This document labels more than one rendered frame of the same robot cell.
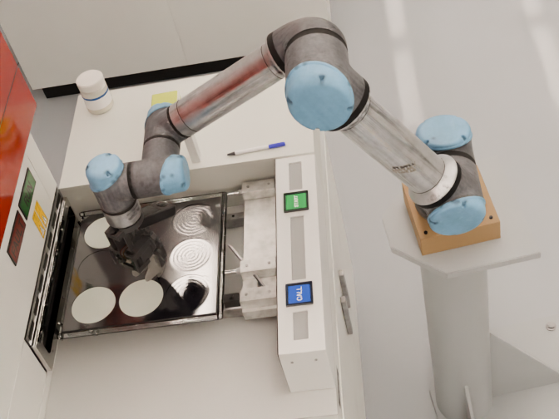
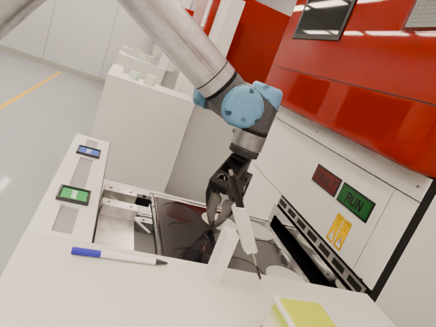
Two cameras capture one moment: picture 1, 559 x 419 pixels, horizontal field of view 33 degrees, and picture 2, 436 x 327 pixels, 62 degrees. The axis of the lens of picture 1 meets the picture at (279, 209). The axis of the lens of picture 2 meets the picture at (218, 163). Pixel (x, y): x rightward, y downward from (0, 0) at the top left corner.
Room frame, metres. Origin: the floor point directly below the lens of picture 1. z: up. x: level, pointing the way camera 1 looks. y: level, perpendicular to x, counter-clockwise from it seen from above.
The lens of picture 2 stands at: (2.08, -0.14, 1.27)
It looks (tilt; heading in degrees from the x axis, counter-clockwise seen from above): 14 degrees down; 150
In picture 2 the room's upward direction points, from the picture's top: 21 degrees clockwise
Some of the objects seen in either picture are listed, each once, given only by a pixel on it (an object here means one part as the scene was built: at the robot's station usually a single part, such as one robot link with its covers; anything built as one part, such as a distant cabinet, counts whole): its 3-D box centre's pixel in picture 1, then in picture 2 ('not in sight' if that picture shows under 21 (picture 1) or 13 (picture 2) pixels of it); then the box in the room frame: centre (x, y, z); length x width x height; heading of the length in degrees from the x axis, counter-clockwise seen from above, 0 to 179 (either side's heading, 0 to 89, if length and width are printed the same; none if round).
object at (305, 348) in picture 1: (303, 265); (73, 200); (1.32, -0.02, 0.89); 0.55 x 0.09 x 0.14; 170
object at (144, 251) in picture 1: (131, 238); (236, 170); (1.38, 0.32, 1.06); 0.09 x 0.08 x 0.12; 137
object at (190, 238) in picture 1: (145, 262); (230, 244); (1.45, 0.33, 0.90); 0.34 x 0.34 x 0.01; 80
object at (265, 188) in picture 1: (259, 189); not in sight; (1.58, 0.03, 0.89); 0.08 x 0.03 x 0.03; 80
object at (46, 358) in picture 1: (56, 278); (301, 257); (1.47, 0.54, 0.89); 0.44 x 0.02 x 0.10; 170
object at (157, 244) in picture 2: (222, 251); (156, 229); (1.42, 0.15, 0.90); 0.38 x 0.01 x 0.01; 170
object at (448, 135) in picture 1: (444, 150); not in sight; (1.39, -0.37, 1.05); 0.13 x 0.12 x 0.14; 170
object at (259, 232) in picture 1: (261, 249); (113, 237); (1.42, 0.06, 0.87); 0.36 x 0.08 x 0.03; 170
